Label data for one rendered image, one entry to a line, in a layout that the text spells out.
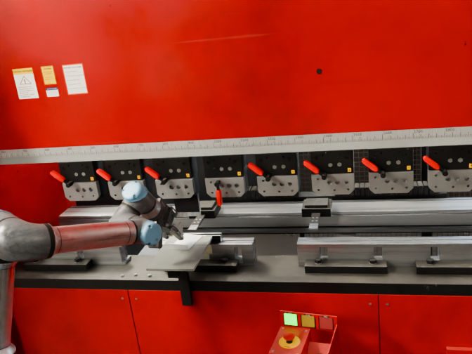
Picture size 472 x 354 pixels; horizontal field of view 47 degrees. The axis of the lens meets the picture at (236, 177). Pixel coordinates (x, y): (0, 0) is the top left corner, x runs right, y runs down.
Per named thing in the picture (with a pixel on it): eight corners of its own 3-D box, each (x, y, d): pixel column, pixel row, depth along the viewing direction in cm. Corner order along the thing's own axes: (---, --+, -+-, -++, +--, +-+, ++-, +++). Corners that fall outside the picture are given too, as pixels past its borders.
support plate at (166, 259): (146, 270, 196) (145, 268, 196) (170, 238, 220) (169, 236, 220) (194, 271, 192) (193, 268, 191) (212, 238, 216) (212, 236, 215)
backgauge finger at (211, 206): (178, 234, 225) (176, 223, 223) (196, 208, 248) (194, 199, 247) (206, 233, 222) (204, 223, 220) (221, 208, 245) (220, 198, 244)
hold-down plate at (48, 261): (24, 270, 233) (22, 264, 232) (31, 264, 238) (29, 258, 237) (87, 271, 226) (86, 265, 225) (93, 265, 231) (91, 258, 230)
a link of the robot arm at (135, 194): (114, 196, 178) (129, 175, 181) (130, 211, 187) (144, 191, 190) (131, 204, 174) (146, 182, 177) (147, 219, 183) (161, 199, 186)
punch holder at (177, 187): (158, 199, 212) (151, 159, 206) (165, 190, 220) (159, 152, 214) (194, 198, 208) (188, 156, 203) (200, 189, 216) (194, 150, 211)
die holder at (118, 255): (21, 264, 239) (15, 244, 236) (29, 257, 245) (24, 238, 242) (126, 265, 228) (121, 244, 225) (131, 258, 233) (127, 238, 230)
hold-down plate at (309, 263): (305, 273, 205) (304, 266, 204) (306, 266, 210) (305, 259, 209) (387, 274, 198) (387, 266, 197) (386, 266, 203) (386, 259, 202)
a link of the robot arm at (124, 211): (116, 235, 170) (135, 206, 173) (97, 227, 178) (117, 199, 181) (132, 247, 175) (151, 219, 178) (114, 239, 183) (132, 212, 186)
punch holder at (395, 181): (369, 194, 193) (367, 149, 187) (369, 185, 201) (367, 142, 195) (413, 192, 189) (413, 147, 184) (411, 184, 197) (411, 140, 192)
